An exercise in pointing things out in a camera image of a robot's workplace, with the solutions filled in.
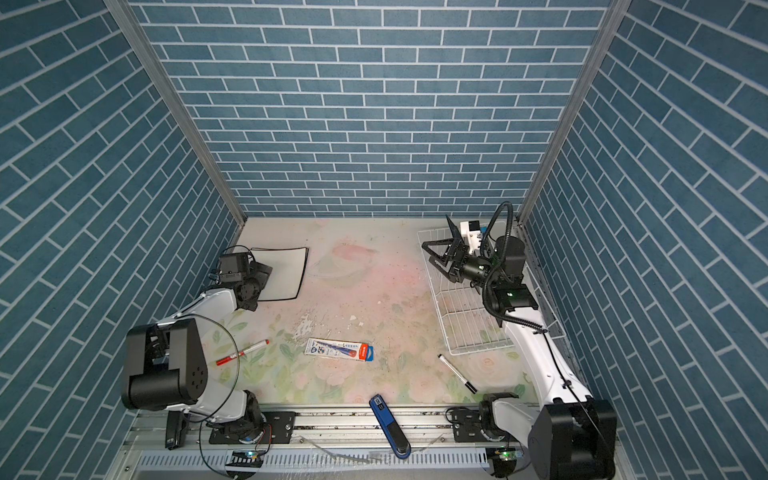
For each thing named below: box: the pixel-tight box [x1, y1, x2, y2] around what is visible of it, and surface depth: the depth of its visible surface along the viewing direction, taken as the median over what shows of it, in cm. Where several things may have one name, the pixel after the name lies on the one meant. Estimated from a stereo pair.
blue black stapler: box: [368, 394, 412, 459], surface depth 72 cm
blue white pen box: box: [304, 338, 375, 362], surface depth 88 cm
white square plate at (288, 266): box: [251, 247, 309, 301], surface depth 107 cm
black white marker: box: [437, 353, 478, 395], surface depth 84 cm
